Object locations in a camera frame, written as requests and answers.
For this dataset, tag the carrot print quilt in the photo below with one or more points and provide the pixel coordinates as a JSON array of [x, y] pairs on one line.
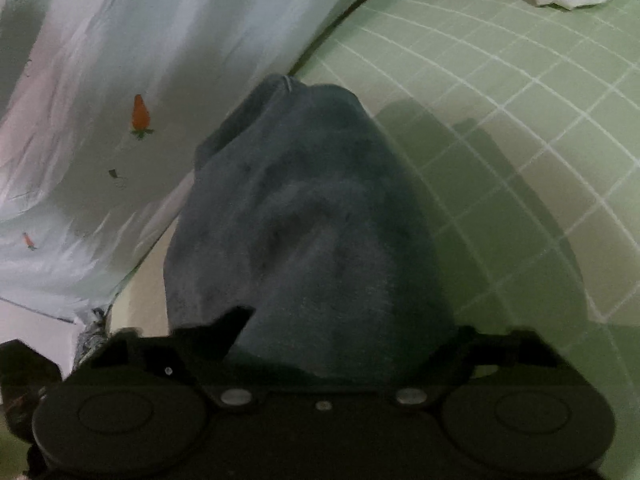
[[150, 35]]

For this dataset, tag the blue checked shirt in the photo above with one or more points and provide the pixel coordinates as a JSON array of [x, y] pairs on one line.
[[90, 340]]

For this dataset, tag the blue denim garment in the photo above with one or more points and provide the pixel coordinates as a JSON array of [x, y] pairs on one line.
[[310, 235]]

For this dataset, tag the white headboard panel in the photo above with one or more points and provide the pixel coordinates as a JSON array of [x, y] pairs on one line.
[[35, 325]]

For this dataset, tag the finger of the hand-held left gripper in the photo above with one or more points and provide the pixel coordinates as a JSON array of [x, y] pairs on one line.
[[168, 371]]

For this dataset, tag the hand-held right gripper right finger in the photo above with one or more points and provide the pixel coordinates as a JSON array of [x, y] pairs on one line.
[[465, 360]]

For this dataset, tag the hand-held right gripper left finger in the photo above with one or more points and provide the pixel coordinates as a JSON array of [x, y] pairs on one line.
[[220, 335]]

